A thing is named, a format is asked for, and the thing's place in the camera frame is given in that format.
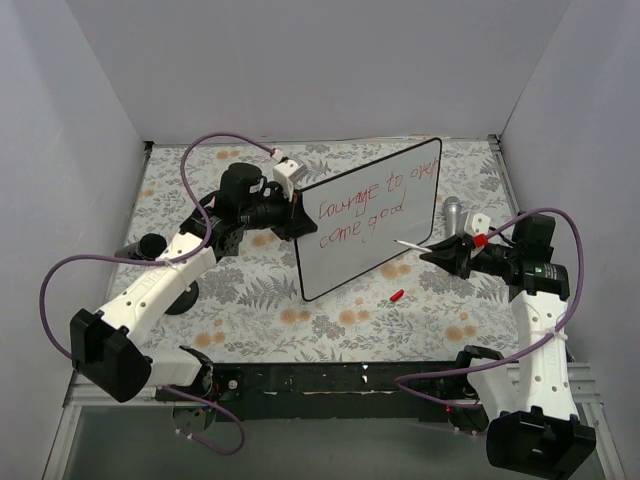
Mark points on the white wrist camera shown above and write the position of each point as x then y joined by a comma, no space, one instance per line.
477,226
287,172

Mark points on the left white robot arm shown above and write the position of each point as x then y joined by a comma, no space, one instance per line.
106,345

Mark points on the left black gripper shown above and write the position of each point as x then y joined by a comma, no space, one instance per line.
288,216

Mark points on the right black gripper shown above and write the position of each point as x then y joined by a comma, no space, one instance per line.
464,256

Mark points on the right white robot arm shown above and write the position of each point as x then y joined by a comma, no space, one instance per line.
533,425

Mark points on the black front mounting rail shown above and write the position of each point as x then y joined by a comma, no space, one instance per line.
269,391

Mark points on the white board with black frame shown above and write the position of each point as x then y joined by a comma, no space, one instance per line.
362,214

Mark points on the red marker cap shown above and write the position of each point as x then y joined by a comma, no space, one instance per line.
397,296

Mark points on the floral patterned table mat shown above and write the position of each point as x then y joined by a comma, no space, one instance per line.
250,307

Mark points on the white marker pen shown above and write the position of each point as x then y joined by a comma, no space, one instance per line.
413,246

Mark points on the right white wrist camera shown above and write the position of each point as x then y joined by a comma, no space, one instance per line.
477,226

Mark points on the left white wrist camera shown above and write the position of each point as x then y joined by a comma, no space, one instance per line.
287,172

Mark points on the silver microphone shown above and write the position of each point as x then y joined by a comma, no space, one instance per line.
451,212

